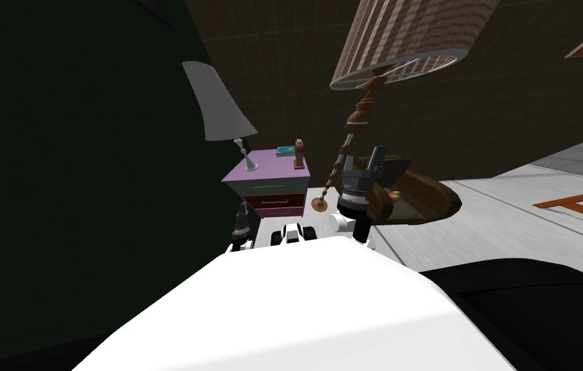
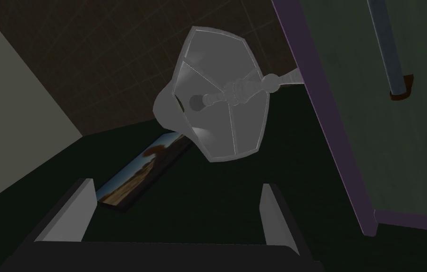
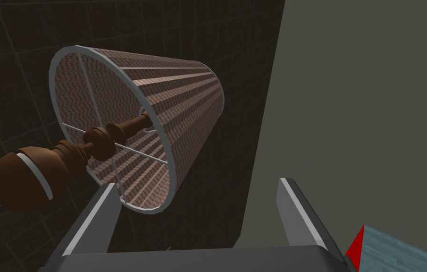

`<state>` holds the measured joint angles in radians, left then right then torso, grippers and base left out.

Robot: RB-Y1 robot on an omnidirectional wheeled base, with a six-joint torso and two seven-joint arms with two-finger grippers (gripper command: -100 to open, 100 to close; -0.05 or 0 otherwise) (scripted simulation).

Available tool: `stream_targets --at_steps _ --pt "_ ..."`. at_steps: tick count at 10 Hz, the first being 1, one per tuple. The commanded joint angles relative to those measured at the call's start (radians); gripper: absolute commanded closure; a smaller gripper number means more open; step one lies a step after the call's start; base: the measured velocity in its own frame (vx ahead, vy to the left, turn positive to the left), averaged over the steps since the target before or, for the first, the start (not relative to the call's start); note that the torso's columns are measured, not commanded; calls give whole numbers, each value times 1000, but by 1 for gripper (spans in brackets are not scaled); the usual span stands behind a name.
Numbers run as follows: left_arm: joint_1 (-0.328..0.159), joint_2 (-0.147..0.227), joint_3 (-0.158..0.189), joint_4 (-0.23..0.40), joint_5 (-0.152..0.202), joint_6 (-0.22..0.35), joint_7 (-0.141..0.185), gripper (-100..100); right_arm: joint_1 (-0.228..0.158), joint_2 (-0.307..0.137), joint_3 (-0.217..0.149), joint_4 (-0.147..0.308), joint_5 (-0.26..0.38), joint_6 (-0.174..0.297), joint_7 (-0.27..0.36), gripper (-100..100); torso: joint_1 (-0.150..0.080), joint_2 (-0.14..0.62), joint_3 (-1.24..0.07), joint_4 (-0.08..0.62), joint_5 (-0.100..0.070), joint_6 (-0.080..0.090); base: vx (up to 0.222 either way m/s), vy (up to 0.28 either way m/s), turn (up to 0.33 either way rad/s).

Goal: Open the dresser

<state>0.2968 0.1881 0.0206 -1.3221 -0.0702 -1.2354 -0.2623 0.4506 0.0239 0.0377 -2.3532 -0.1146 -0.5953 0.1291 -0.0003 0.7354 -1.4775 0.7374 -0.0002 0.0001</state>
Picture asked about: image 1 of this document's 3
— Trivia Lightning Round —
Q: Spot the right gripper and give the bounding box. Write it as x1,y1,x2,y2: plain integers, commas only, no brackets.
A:
339,146,388,195

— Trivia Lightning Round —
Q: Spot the purple nightstand with drawers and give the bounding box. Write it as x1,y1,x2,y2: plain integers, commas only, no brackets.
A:
221,148,312,220

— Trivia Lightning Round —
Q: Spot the brown rounded wooden furniture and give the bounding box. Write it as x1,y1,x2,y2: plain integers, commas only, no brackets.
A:
341,153,464,227

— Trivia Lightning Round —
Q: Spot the red upright ornament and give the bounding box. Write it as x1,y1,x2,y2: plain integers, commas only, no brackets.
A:
293,138,307,171

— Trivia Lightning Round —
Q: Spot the grey table lamp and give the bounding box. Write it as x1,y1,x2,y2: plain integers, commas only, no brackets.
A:
182,60,260,173

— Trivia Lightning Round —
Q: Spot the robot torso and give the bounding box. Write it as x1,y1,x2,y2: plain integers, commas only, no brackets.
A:
71,222,520,371

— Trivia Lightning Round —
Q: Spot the brown striped shade floor lamp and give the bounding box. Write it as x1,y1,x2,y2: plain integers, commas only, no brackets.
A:
311,0,501,214

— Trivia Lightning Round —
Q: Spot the orange wooden frame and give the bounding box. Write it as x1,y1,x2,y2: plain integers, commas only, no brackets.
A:
531,185,583,228

